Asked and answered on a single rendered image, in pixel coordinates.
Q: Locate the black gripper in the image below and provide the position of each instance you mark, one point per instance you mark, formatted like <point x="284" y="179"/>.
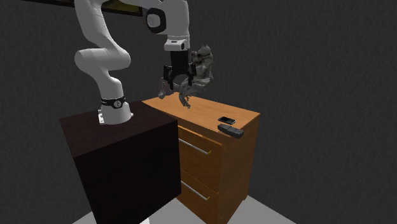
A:
<point x="179" y="60"/>

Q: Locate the black phone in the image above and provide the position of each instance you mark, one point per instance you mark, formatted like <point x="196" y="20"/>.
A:
<point x="226" y="120"/>

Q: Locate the dark framed wall picture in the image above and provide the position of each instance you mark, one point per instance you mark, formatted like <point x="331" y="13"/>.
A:
<point x="121" y="6"/>

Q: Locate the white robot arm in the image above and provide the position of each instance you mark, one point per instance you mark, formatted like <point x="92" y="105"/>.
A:
<point x="99" y="62"/>

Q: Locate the dark grey remote control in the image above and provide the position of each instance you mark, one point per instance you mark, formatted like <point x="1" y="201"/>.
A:
<point x="231" y="130"/>

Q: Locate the dark robot stand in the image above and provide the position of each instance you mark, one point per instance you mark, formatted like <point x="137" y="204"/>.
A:
<point x="124" y="161"/>

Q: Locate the wooden chest of drawers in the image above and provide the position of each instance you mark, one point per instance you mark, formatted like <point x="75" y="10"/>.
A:
<point x="214" y="164"/>

